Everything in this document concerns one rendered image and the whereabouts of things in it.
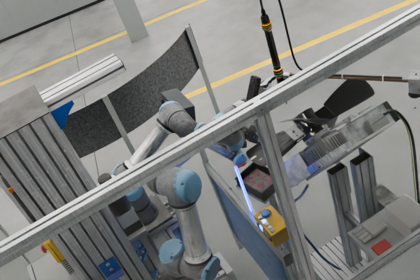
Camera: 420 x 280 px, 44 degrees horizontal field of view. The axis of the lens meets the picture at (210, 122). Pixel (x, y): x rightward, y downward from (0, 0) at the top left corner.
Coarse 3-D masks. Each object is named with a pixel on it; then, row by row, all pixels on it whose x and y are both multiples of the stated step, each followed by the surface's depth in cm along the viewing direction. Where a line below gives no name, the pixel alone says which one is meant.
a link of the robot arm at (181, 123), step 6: (174, 114) 254; (180, 114) 253; (186, 114) 255; (174, 120) 252; (180, 120) 252; (186, 120) 252; (192, 120) 255; (174, 126) 253; (180, 126) 252; (186, 126) 251; (192, 126) 253; (174, 132) 256; (180, 132) 253; (186, 132) 252
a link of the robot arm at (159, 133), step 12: (168, 108) 260; (180, 108) 259; (156, 120) 263; (168, 120) 256; (156, 132) 262; (168, 132) 262; (144, 144) 264; (156, 144) 263; (132, 156) 266; (144, 156) 264; (120, 168) 267
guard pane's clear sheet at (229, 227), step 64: (384, 64) 162; (256, 128) 150; (320, 128) 162; (384, 128) 177; (192, 192) 150; (256, 192) 163; (320, 192) 177; (384, 192) 194; (64, 256) 140; (128, 256) 150; (192, 256) 163; (256, 256) 177; (320, 256) 194; (384, 256) 215
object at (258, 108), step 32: (384, 32) 153; (320, 64) 151; (256, 96) 147; (288, 96) 148; (224, 128) 142; (160, 160) 138; (96, 192) 136; (128, 192) 138; (288, 192) 167; (32, 224) 133; (64, 224) 133; (288, 224) 176; (0, 256) 129
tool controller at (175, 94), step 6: (168, 90) 316; (174, 90) 315; (162, 96) 312; (168, 96) 309; (174, 96) 308; (180, 96) 308; (162, 102) 312; (180, 102) 301; (186, 102) 301; (186, 108) 296; (192, 108) 298; (192, 114) 300
